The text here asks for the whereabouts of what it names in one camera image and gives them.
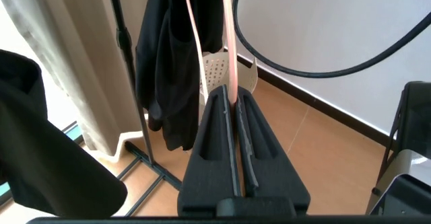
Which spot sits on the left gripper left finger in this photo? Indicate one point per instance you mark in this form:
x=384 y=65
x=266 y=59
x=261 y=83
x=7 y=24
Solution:
x=208 y=183

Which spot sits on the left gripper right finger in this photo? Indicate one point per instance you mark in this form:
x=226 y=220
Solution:
x=276 y=183

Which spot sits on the black garment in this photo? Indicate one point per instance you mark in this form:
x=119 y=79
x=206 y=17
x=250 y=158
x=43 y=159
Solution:
x=168 y=66

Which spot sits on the pink clothes hanger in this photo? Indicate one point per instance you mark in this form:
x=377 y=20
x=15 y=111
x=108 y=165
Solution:
x=230 y=49

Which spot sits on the black shorts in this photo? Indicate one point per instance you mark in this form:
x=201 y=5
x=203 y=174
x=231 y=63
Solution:
x=40 y=156

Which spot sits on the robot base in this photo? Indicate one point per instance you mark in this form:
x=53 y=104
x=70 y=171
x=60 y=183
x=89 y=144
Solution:
x=414 y=116

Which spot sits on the white laundry basket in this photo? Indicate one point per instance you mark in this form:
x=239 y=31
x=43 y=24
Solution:
x=215 y=69

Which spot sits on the black clothes rack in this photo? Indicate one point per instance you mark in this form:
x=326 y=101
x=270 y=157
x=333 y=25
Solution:
x=124 y=42

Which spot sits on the beige curtain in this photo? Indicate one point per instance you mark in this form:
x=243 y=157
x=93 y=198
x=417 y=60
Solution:
x=77 y=49

